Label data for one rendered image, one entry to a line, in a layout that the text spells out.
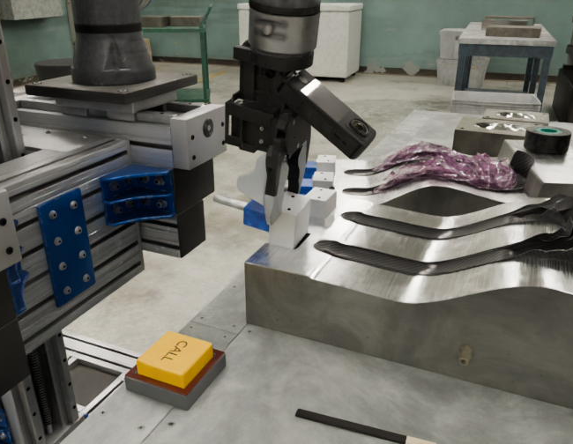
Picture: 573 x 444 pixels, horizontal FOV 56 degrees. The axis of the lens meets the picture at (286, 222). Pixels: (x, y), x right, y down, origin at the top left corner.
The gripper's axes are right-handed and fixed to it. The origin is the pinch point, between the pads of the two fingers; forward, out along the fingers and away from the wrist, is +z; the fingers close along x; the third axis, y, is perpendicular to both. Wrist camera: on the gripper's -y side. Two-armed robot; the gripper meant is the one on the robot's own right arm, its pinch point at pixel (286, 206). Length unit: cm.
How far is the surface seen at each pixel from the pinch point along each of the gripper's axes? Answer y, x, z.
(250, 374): -4.7, 18.0, 11.0
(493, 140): -22, -77, 17
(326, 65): 202, -604, 189
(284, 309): -4.5, 8.9, 8.7
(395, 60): 134, -695, 192
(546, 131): -31, -55, 3
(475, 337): -26.2, 8.3, 3.2
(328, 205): -2.7, -9.8, 4.4
